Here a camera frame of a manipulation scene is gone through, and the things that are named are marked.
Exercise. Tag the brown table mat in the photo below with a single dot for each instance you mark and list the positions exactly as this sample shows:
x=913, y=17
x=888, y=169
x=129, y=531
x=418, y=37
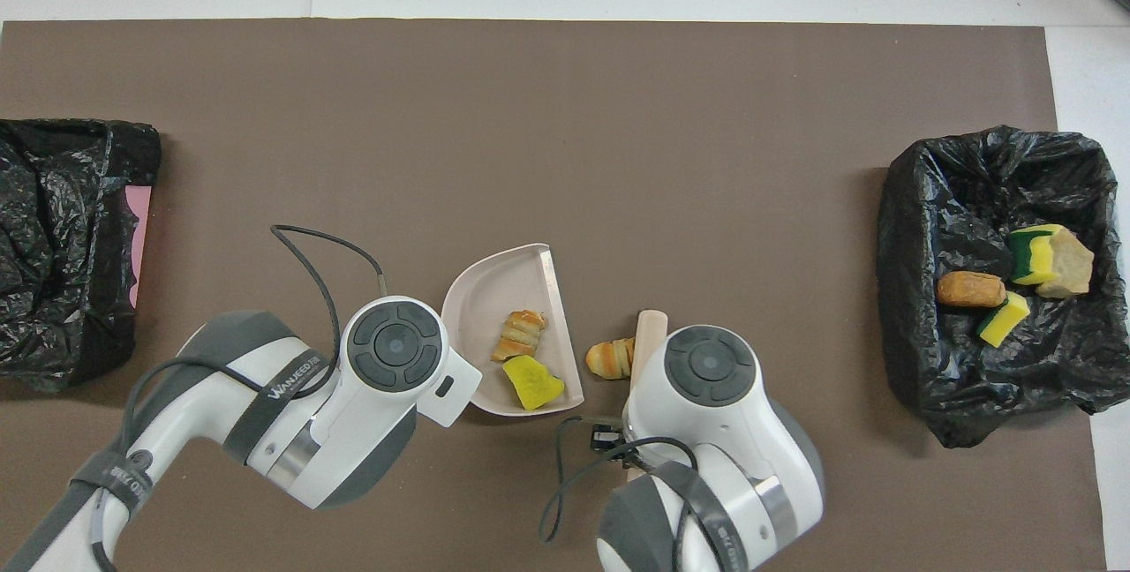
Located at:
x=530, y=95

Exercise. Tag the brown bread roll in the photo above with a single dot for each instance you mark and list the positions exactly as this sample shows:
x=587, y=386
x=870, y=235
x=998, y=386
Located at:
x=971, y=289

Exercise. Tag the left black-lined bin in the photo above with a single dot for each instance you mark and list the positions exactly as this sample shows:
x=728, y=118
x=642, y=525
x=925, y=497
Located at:
x=53, y=325

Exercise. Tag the beige hand brush black bristles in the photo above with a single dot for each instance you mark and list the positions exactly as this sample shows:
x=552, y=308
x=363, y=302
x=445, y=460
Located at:
x=653, y=329

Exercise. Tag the large yellow sponge piece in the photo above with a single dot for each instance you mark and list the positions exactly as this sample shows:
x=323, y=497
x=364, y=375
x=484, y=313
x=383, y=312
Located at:
x=1033, y=256

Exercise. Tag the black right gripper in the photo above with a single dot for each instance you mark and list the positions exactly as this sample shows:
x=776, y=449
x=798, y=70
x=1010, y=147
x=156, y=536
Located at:
x=611, y=441

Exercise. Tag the short striped croissant piece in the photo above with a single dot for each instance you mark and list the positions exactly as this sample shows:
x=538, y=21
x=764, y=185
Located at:
x=611, y=358

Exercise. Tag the black trash bag bin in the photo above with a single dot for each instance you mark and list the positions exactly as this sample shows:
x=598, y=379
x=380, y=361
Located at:
x=953, y=201

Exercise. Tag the small yellow sponge piece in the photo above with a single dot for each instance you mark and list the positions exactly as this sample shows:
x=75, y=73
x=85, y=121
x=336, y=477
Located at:
x=1005, y=321

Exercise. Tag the pink plastic bin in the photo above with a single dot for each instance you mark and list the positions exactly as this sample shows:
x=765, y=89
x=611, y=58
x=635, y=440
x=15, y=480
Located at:
x=141, y=219

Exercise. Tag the beige plastic dustpan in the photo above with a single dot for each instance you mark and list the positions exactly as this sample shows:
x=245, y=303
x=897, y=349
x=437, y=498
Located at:
x=494, y=289

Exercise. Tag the curled yellow sponge piece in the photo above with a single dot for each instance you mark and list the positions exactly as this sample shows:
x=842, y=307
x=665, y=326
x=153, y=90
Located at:
x=531, y=385

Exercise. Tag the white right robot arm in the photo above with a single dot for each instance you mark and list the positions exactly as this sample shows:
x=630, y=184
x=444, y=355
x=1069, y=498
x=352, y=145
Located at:
x=706, y=431

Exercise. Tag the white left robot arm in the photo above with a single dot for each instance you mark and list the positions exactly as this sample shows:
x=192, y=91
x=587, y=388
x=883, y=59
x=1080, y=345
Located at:
x=353, y=413

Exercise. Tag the pale beige bread chunk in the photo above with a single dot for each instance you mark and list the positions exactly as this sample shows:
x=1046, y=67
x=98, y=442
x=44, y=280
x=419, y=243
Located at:
x=1070, y=265

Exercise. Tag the long striped croissant piece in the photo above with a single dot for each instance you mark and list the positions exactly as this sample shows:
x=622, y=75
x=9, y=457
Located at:
x=521, y=334

